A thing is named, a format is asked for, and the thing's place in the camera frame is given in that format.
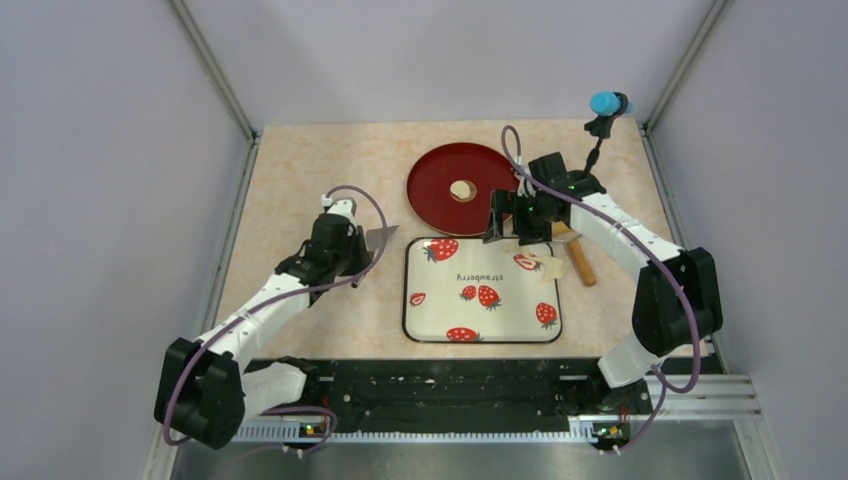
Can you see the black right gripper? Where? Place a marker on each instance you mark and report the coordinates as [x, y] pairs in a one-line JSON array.
[[508, 202]]

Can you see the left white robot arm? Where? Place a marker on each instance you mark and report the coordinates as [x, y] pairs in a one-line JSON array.
[[208, 388]]

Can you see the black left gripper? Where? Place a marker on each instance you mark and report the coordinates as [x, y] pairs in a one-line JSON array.
[[362, 257]]

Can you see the red round lacquer plate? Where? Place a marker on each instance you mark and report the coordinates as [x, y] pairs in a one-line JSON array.
[[429, 179]]

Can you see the metal dough scraper wooden handle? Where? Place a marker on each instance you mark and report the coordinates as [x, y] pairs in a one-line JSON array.
[[367, 244]]

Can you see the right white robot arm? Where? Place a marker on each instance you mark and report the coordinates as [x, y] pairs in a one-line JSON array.
[[677, 301]]

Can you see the blue microphone on stand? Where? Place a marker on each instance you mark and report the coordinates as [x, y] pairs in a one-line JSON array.
[[607, 107]]

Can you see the strawberry print rectangular tray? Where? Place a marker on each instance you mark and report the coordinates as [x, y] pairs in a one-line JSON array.
[[460, 290]]

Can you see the white dough lump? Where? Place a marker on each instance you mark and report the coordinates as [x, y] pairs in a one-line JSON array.
[[463, 191]]

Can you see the wooden dough roller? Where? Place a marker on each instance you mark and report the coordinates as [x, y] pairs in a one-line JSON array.
[[575, 252]]

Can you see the dough trimming scrap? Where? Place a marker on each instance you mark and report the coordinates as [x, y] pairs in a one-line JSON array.
[[514, 248], [553, 268]]

